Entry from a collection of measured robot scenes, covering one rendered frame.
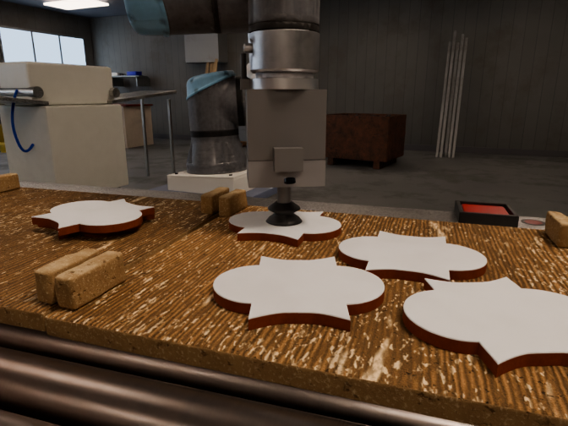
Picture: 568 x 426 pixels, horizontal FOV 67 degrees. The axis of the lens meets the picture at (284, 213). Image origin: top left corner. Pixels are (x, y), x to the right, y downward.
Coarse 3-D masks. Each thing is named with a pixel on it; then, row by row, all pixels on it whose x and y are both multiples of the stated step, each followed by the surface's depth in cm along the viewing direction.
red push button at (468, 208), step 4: (464, 204) 66; (464, 208) 64; (468, 208) 64; (472, 208) 64; (476, 208) 64; (480, 208) 64; (484, 208) 64; (488, 208) 64; (492, 208) 64; (496, 208) 64; (500, 208) 64; (504, 208) 64; (480, 212) 61; (484, 212) 61; (488, 212) 61; (492, 212) 61; (496, 212) 61; (500, 212) 61; (504, 212) 61
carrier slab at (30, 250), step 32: (32, 192) 71; (64, 192) 71; (0, 224) 53; (32, 224) 53; (160, 224) 53; (192, 224) 53; (0, 256) 43; (32, 256) 43; (128, 256) 43; (0, 288) 36; (32, 288) 36; (0, 320) 33; (32, 320) 32
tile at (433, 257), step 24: (360, 240) 44; (384, 240) 44; (408, 240) 44; (432, 240) 44; (360, 264) 40; (384, 264) 38; (408, 264) 38; (432, 264) 38; (456, 264) 38; (480, 264) 38
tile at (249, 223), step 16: (240, 224) 50; (256, 224) 50; (304, 224) 50; (320, 224) 50; (336, 224) 50; (240, 240) 47; (272, 240) 47; (288, 240) 46; (304, 240) 47; (320, 240) 47
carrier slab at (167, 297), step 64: (192, 256) 43; (256, 256) 43; (320, 256) 43; (512, 256) 43; (64, 320) 31; (128, 320) 31; (192, 320) 31; (384, 320) 31; (320, 384) 25; (384, 384) 24; (448, 384) 24; (512, 384) 24
